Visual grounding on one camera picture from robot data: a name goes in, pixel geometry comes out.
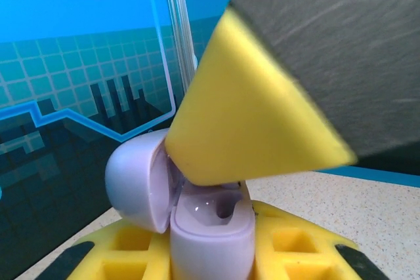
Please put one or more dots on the purple earbud charging case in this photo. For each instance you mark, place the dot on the purple earbud charging case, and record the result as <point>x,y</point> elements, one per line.
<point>210,247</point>

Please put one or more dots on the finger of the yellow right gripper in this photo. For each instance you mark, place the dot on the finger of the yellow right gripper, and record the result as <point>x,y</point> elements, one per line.
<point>246,112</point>

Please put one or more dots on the aluminium frame post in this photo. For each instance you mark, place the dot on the aluminium frame post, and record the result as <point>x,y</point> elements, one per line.
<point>178,14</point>

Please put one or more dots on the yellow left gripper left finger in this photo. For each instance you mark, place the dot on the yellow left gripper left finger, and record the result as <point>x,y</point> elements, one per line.
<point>124,257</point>

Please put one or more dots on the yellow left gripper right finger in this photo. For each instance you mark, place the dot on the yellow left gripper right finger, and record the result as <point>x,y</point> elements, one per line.
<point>295,253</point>

